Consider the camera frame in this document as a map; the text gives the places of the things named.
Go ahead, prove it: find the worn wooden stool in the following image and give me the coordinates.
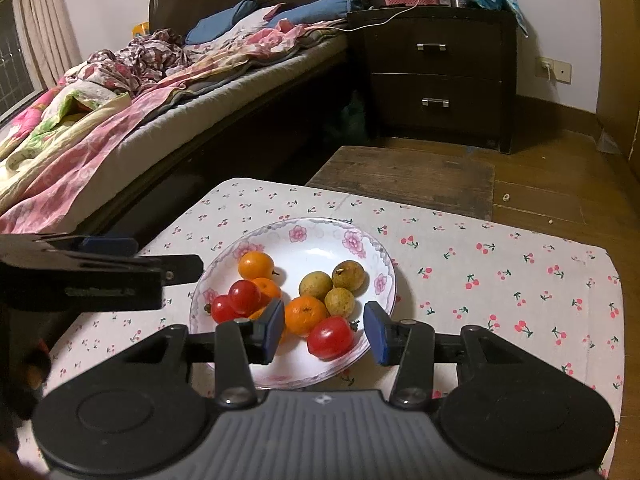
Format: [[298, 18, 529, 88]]
[[305, 145, 496, 222]]

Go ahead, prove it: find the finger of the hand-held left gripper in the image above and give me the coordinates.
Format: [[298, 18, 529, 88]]
[[35, 234, 139, 257], [65, 254, 204, 311]]

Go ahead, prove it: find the white wall socket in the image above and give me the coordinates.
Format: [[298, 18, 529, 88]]
[[535, 56, 572, 83]]

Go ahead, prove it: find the dark wooden nightstand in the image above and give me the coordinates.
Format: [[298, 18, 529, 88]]
[[346, 6, 518, 156]]

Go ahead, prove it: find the red tomato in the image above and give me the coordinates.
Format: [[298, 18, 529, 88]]
[[307, 316, 356, 361], [210, 295, 241, 324], [229, 280, 262, 314]]

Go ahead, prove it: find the white floral rim plate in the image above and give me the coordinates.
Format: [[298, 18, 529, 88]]
[[189, 217, 399, 390]]

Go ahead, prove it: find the beige curtain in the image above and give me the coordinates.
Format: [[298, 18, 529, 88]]
[[17, 0, 84, 92]]

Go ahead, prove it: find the window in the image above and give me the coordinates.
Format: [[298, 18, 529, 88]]
[[0, 0, 40, 122]]

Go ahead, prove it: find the dark green bag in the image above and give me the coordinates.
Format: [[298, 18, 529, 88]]
[[324, 91, 372, 147]]

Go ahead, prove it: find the dark wooden bed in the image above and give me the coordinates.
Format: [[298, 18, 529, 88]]
[[0, 0, 372, 253]]

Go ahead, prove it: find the wooden wardrobe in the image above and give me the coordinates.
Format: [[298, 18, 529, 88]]
[[594, 0, 640, 173]]

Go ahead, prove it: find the blue pillow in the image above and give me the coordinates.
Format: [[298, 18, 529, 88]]
[[185, 0, 258, 45], [265, 0, 363, 29]]

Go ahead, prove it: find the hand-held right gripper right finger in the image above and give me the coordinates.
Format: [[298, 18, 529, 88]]
[[363, 301, 521, 407]]

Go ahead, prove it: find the bed with pink blanket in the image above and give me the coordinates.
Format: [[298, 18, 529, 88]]
[[0, 5, 347, 235]]

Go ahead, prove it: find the white cable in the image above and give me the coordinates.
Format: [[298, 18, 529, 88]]
[[320, 0, 437, 31]]

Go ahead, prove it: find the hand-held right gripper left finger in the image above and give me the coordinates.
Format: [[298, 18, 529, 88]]
[[120, 297, 287, 407]]

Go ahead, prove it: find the yellow-brown longan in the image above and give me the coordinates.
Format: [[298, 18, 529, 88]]
[[332, 260, 369, 291], [324, 287, 357, 318], [299, 271, 333, 299]]

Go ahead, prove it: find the plaid cloth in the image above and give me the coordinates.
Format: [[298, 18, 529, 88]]
[[87, 30, 201, 96]]

